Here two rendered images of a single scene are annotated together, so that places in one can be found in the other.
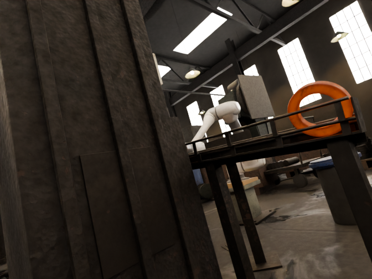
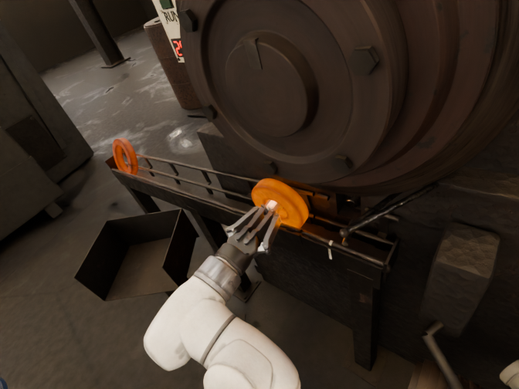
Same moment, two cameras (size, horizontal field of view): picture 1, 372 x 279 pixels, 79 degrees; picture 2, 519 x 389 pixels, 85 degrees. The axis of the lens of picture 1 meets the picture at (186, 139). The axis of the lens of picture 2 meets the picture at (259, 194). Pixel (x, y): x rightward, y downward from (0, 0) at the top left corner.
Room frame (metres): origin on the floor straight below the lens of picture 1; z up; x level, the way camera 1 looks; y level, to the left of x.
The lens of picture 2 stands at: (1.95, 0.18, 1.25)
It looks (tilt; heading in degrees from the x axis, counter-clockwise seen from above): 41 degrees down; 184
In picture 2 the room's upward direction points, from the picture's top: 19 degrees counter-clockwise
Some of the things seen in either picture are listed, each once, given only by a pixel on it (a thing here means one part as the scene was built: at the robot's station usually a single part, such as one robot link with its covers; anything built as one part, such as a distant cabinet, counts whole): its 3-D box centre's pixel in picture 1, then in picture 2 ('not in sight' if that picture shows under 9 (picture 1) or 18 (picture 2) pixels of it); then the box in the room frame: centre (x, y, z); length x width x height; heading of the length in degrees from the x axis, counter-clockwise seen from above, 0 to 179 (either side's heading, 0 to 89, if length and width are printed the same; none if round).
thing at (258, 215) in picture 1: (244, 203); not in sight; (2.40, -0.40, 0.16); 0.40 x 0.40 x 0.31; 46
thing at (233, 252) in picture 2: not in sight; (239, 250); (1.54, 0.07, 0.76); 0.09 x 0.08 x 0.07; 134
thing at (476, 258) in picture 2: not in sight; (454, 282); (1.70, 0.47, 0.68); 0.11 x 0.08 x 0.24; 134
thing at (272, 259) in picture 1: (245, 197); (184, 300); (1.37, -0.24, 0.36); 0.26 x 0.20 x 0.72; 79
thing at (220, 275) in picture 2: (185, 149); (218, 276); (1.59, 0.02, 0.75); 0.09 x 0.06 x 0.09; 44
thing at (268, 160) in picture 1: (243, 175); not in sight; (4.23, -0.84, 0.33); 0.93 x 0.73 x 0.66; 51
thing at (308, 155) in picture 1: (306, 154); not in sight; (4.98, -2.41, 0.38); 1.03 x 0.83 x 0.75; 47
